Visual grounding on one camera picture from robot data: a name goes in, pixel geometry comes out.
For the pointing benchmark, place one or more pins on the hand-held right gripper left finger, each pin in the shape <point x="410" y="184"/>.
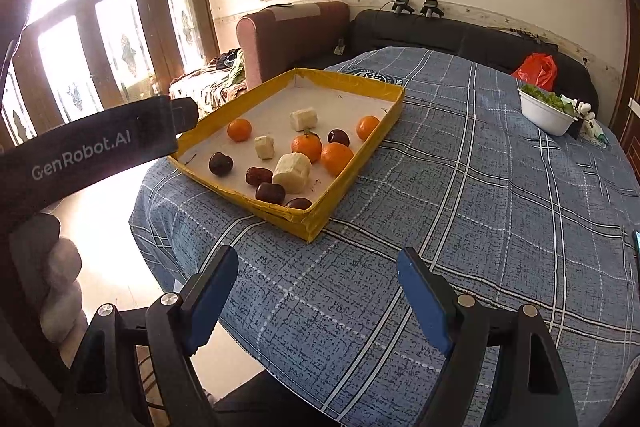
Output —
<point x="212" y="302"/>

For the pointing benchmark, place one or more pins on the small white object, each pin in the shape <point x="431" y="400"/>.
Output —
<point x="587" y="113"/>

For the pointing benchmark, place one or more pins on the large peeled banana piece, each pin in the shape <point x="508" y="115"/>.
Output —
<point x="291" y="173"/>

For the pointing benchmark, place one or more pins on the red plastic bag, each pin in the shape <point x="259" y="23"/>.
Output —
<point x="537" y="69"/>

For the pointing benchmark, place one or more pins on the black sofa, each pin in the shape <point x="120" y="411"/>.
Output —
<point x="425" y="32"/>

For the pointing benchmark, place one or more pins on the orange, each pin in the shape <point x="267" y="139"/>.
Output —
<point x="336" y="158"/>
<point x="239" y="130"/>
<point x="368" y="127"/>
<point x="306" y="148"/>

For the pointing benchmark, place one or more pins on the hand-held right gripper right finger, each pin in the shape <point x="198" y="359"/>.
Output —
<point x="422" y="302"/>

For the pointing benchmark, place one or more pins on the yellow cardboard tray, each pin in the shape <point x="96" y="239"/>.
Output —
<point x="345" y="112"/>

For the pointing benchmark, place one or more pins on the black clamp device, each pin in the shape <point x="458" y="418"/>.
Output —
<point x="431" y="8"/>
<point x="401" y="6"/>

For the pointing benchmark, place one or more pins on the person's left hand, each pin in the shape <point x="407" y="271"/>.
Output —
<point x="62" y="272"/>

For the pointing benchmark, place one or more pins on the wooden glass door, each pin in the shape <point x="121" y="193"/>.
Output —
<point x="100" y="32"/>

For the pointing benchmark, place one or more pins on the patterned blanket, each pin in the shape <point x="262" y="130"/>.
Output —
<point x="200" y="91"/>

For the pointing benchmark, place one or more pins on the small peeled banana piece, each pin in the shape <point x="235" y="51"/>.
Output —
<point x="264" y="147"/>
<point x="303" y="118"/>

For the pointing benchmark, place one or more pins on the dark red plum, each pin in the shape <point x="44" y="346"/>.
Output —
<point x="338" y="137"/>
<point x="299" y="204"/>
<point x="270" y="192"/>
<point x="220" y="163"/>
<point x="258" y="176"/>

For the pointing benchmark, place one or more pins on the brown armchair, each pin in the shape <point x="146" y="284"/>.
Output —
<point x="290" y="37"/>

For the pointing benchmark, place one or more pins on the white bowl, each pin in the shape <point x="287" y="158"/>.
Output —
<point x="545" y="117"/>

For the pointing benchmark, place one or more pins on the green leafy vegetables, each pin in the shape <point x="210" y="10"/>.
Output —
<point x="542" y="96"/>

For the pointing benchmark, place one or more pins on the blue plaid tablecloth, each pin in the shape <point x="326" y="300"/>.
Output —
<point x="475" y="207"/>

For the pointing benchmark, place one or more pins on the green cloth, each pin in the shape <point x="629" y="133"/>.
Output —
<point x="236" y="71"/>

